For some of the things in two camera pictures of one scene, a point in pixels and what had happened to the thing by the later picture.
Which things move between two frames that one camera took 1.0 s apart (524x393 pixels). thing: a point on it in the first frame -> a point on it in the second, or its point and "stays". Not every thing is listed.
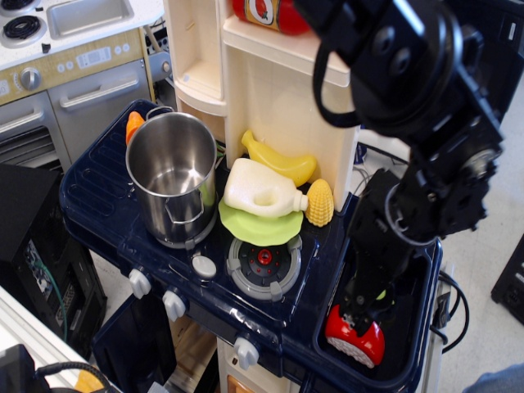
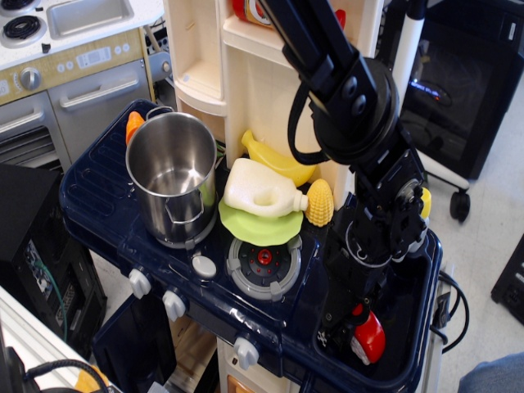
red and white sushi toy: (367, 350) stays
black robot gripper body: (380, 248) -> (350, 281)
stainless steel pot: (171, 160) stays
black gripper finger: (350, 313) -> (330, 336)
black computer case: (45, 265) stays
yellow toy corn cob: (320, 203) stays
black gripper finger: (372, 312) -> (359, 309)
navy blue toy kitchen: (173, 318) stays
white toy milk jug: (252, 188) stays
